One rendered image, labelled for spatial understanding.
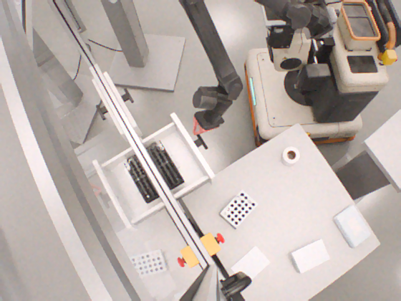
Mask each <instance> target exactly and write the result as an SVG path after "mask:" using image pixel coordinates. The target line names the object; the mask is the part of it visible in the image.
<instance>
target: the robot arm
mask: <svg viewBox="0 0 401 301"><path fill-rule="evenodd" d="M178 1H179V2H180V4H181V6H182V7H183V8H184V11H185V13H186V14H187V16H188V18H189V20H190V22H191V24H192V26H193V29H194V30H195V32H196V34H197V36H198V39H199V41H200V43H201V44H202V47H203V49H204V50H205V51H206V54H207V56H208V58H209V60H210V62H211V65H212V67H213V71H214V73H215V76H216V77H217V79H218V86H217V87H213V86H211V87H203V86H200V87H199V88H198V90H197V91H195V93H194V95H193V107H194V108H200V109H206V110H202V111H198V112H195V114H194V118H193V134H194V135H197V134H200V133H205V132H208V131H210V130H215V129H217V128H218V127H219V124H221V123H222V124H223V123H224V122H225V120H223V118H222V114H224V113H225V112H226V111H227V109H229V108H230V106H231V105H232V104H233V100H237V97H238V96H239V95H240V92H241V91H242V89H243V83H242V81H241V78H240V76H239V75H238V73H237V71H236V69H235V68H234V66H233V64H232V62H231V60H230V58H229V56H228V53H227V51H226V48H224V46H223V42H222V41H221V38H220V35H219V33H218V31H217V29H216V26H215V24H214V21H212V18H211V16H210V14H209V12H208V9H207V7H206V5H205V2H204V0H178ZM253 1H255V2H256V3H258V4H260V5H262V6H264V7H266V8H268V9H270V10H272V11H273V12H274V15H276V17H277V18H278V19H280V20H282V21H283V22H286V24H287V25H291V26H292V29H294V30H295V31H296V30H297V29H303V28H304V27H306V28H308V29H309V33H310V36H311V38H312V39H315V40H318V38H321V37H323V35H325V34H327V33H328V32H330V31H331V30H333V24H332V22H331V20H330V18H329V13H328V11H327V8H326V4H325V3H323V2H322V5H320V6H317V5H313V4H310V3H303V2H301V1H299V0H298V1H297V2H296V1H295V0H253ZM197 124H198V125H199V131H198V132H196V131H195V130H196V126H197Z"/></svg>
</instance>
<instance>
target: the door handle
mask: <svg viewBox="0 0 401 301"><path fill-rule="evenodd" d="M220 282H221V284H222V285H223V287H222V288H220V290H221V292H222V293H223V296H225V298H226V299H227V300H228V301H232V299H231V298H232V297H233V296H235V295H237V294H238V293H239V292H241V291H244V290H245V289H246V288H247V287H248V286H249V285H250V284H251V283H252V280H251V278H250V277H249V276H248V275H247V274H244V273H243V272H241V271H240V272H237V273H235V274H232V275H231V276H230V277H228V278H227V279H225V280H223V279H221V280H220Z"/></svg>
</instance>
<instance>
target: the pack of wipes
mask: <svg viewBox="0 0 401 301"><path fill-rule="evenodd" d="M334 220H335V223H336V224H337V226H338V228H339V229H340V230H341V233H343V235H344V237H345V238H346V240H347V241H348V244H349V245H350V247H351V248H355V247H357V246H358V245H360V244H361V243H362V242H364V241H365V240H366V239H368V238H369V237H370V236H371V232H370V231H369V229H368V227H367V226H366V224H365V223H364V221H363V220H362V217H361V216H360V214H359V213H358V211H357V209H356V208H355V205H351V206H348V207H347V208H346V209H345V210H343V211H341V212H340V213H338V214H337V215H336V216H335V217H334Z"/></svg>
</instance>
